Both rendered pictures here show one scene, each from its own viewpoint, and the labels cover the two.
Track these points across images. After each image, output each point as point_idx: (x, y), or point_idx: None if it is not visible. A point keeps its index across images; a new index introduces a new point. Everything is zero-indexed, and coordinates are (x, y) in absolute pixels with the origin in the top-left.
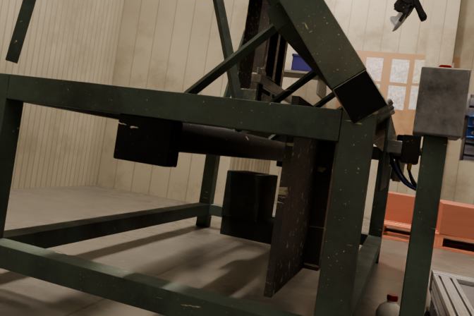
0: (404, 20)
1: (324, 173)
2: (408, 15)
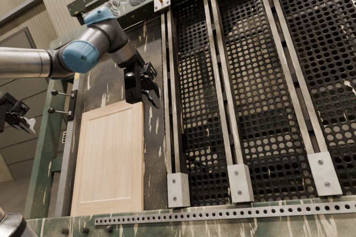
0: (156, 91)
1: None
2: (149, 87)
